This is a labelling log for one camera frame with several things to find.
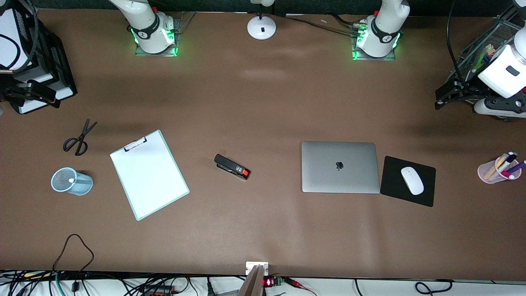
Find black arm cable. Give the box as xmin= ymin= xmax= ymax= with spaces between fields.
xmin=447 ymin=0 xmax=467 ymax=83
xmin=0 ymin=0 xmax=40 ymax=72

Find white marker black cap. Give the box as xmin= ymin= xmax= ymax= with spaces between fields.
xmin=496 ymin=152 xmax=518 ymax=173

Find clear left arm base plate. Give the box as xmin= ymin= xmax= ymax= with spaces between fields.
xmin=351 ymin=23 xmax=398 ymax=62

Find black looped cable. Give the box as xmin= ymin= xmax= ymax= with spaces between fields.
xmin=53 ymin=234 xmax=95 ymax=288

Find silver laptop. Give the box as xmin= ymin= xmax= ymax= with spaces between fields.
xmin=301 ymin=141 xmax=381 ymax=194

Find white computer mouse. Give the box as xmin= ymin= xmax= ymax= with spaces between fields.
xmin=401 ymin=166 xmax=424 ymax=196

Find grey usb hub orange ports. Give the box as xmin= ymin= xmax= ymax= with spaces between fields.
xmin=140 ymin=285 xmax=178 ymax=296

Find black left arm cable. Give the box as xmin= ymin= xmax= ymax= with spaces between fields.
xmin=447 ymin=0 xmax=467 ymax=83

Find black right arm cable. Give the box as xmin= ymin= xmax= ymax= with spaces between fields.
xmin=0 ymin=0 xmax=40 ymax=72

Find white paper sheet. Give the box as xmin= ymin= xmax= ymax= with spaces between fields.
xmin=18 ymin=74 xmax=74 ymax=114

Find black mesh desk organizer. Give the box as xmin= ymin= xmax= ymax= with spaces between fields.
xmin=446 ymin=6 xmax=526 ymax=122

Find clear right arm base plate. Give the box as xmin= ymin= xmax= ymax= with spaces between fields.
xmin=134 ymin=12 xmax=197 ymax=58

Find black scissors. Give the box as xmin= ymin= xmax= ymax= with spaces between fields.
xmin=63 ymin=119 xmax=98 ymax=157

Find green marker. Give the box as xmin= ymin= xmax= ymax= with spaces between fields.
xmin=473 ymin=50 xmax=492 ymax=71

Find black thin table cable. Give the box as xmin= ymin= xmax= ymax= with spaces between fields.
xmin=284 ymin=16 xmax=358 ymax=35

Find black stacked paper tray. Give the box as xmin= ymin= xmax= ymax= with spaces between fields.
xmin=8 ymin=10 xmax=78 ymax=115

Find black stapler orange tip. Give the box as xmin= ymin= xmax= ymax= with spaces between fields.
xmin=214 ymin=154 xmax=251 ymax=180

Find red wire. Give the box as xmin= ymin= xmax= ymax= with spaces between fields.
xmin=284 ymin=277 xmax=318 ymax=296

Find black coiled cable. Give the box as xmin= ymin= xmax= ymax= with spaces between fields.
xmin=414 ymin=280 xmax=453 ymax=295

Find white round lamp base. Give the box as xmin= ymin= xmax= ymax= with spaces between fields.
xmin=247 ymin=0 xmax=277 ymax=41

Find white clipboard teal edge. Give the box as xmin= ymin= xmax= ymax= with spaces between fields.
xmin=109 ymin=129 xmax=190 ymax=222

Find black mouse pad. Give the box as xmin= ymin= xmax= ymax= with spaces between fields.
xmin=380 ymin=155 xmax=436 ymax=208

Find pink mesh pen cup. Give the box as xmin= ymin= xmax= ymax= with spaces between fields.
xmin=478 ymin=154 xmax=522 ymax=184

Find blue mesh pen cup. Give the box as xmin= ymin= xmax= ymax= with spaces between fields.
xmin=51 ymin=167 xmax=94 ymax=196

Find white socket plate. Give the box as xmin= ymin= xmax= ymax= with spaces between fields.
xmin=246 ymin=261 xmax=269 ymax=276

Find grey wooden post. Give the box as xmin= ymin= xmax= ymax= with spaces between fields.
xmin=237 ymin=265 xmax=265 ymax=296

